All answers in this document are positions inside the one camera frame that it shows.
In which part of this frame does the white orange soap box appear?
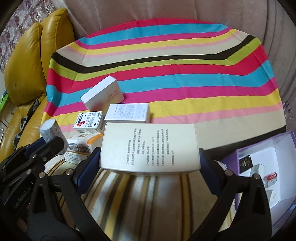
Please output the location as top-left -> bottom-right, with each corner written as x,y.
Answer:
67,133 -> 103,155

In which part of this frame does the small white silver box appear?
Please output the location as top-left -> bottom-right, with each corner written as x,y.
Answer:
249,164 -> 265,179

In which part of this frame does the white cylindrical bottle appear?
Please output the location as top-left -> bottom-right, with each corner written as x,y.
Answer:
40,118 -> 69,155

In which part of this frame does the black Dormi box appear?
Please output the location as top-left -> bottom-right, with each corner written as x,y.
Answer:
239,155 -> 253,174

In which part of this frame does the large white text box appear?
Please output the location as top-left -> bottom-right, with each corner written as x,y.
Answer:
99,123 -> 201,175

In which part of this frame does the white yellow-sided box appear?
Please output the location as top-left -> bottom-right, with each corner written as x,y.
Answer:
80,76 -> 125,113

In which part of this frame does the white fine-print box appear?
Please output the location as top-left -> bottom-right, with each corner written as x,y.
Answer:
104,103 -> 150,123

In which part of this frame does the small red grey packet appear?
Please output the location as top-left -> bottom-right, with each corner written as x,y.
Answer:
263,172 -> 278,189

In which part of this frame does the purple storage box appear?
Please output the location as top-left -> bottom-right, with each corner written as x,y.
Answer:
222,131 -> 295,235

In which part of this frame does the white blue red medicine box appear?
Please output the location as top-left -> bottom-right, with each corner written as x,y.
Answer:
73,111 -> 105,134

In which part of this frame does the beige striped blanket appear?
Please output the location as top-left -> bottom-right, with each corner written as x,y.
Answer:
43,152 -> 239,241

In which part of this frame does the yellow leather cushion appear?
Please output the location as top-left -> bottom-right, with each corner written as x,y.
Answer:
1,8 -> 74,160

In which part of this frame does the rainbow striped cloth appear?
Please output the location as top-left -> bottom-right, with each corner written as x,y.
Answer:
43,19 -> 286,149

